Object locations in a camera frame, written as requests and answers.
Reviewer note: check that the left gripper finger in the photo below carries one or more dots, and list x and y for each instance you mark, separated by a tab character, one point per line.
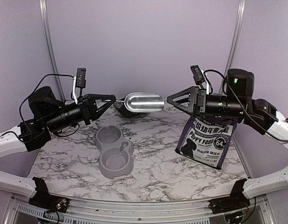
95	111
108	99

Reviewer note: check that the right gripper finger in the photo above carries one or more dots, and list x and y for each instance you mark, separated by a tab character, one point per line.
183	105
182	97

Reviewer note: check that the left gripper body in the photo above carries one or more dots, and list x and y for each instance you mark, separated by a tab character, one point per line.
56	121

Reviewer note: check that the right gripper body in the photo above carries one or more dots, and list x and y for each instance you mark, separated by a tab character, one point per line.
209	108

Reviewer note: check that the purple pet food bag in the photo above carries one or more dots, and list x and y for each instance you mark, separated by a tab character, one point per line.
206	140

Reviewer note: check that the metal food scoop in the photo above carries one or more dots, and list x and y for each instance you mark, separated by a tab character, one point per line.
143	102

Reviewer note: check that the grey double pet bowl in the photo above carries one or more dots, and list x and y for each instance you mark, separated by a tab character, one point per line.
115	152

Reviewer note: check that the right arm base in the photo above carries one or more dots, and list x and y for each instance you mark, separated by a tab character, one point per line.
226	204

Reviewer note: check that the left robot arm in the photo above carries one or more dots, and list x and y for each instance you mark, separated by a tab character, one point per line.
33	134

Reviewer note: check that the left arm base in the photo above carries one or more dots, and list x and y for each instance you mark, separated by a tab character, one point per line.
51	204

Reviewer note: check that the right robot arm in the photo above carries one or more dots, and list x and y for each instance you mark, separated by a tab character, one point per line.
237	103

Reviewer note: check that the black floral square plate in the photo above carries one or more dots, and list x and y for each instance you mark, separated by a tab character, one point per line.
123	110

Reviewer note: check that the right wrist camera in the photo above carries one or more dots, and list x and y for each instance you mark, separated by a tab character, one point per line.
200	78

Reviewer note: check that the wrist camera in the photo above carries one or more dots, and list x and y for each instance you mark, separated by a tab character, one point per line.
200	78
79	81

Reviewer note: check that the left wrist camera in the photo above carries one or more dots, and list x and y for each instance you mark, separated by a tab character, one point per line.
79	81

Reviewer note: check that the front aluminium rail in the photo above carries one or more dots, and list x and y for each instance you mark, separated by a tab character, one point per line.
86	211

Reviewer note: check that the right aluminium frame post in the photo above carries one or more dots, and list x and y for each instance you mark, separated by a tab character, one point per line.
237	33

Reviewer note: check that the aluminium frame post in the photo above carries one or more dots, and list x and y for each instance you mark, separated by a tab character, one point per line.
50	49
237	33

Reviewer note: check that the left aluminium frame post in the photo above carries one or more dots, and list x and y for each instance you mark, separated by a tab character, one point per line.
50	49

